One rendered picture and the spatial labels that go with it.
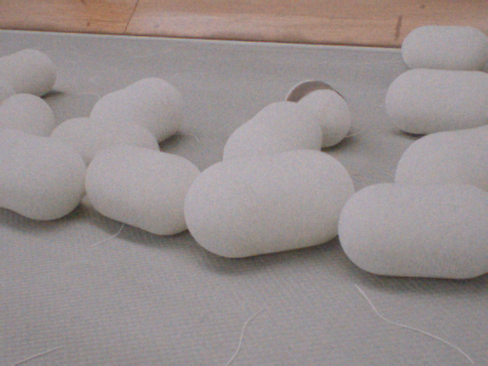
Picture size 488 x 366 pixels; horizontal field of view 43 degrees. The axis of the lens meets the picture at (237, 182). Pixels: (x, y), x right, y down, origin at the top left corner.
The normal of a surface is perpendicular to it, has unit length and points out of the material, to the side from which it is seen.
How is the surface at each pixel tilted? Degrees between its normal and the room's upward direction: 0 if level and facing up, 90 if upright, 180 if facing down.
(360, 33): 45
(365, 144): 0
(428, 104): 78
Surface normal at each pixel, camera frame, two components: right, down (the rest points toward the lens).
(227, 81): -0.07, -0.92
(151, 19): -0.43, -0.39
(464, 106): -0.51, 0.14
